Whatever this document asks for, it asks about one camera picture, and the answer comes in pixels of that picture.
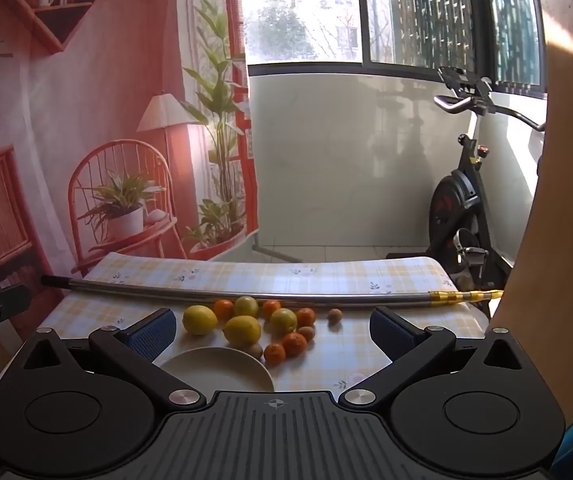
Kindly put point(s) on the large yellow lemon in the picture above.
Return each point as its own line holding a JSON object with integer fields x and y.
{"x": 242, "y": 331}
{"x": 199, "y": 320}

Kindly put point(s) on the metal backdrop stand foot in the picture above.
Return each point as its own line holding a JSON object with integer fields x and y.
{"x": 276, "y": 255}

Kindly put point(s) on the beige round plate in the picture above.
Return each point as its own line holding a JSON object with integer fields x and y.
{"x": 216, "y": 371}

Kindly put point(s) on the yellow checkered floral tablecloth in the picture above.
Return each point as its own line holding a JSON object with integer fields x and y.
{"x": 366, "y": 275}

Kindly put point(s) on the black exercise bike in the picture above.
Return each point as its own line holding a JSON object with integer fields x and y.
{"x": 454, "y": 205}

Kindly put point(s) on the dark framed window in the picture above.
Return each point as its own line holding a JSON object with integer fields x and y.
{"x": 426, "y": 10}

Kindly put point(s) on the small orange mandarin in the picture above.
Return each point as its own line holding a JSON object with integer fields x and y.
{"x": 274, "y": 354}
{"x": 294, "y": 344}
{"x": 223, "y": 309}
{"x": 306, "y": 316}
{"x": 271, "y": 307}

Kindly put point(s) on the brown kiwi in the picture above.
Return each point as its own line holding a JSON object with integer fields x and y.
{"x": 256, "y": 351}
{"x": 307, "y": 333}
{"x": 335, "y": 315}

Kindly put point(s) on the long metal pole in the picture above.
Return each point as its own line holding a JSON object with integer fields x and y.
{"x": 116, "y": 288}

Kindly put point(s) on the round yellow-green citrus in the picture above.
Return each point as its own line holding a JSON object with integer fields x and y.
{"x": 246, "y": 305}
{"x": 283, "y": 320}

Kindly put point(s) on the printed room wall backdrop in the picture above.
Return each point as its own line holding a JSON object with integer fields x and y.
{"x": 116, "y": 85}

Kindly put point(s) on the tan wooden board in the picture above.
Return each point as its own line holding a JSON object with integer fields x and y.
{"x": 566, "y": 210}

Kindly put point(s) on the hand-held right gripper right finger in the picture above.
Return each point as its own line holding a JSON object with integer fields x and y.
{"x": 391, "y": 335}

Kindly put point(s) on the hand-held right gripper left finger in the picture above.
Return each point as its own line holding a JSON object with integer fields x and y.
{"x": 151, "y": 335}

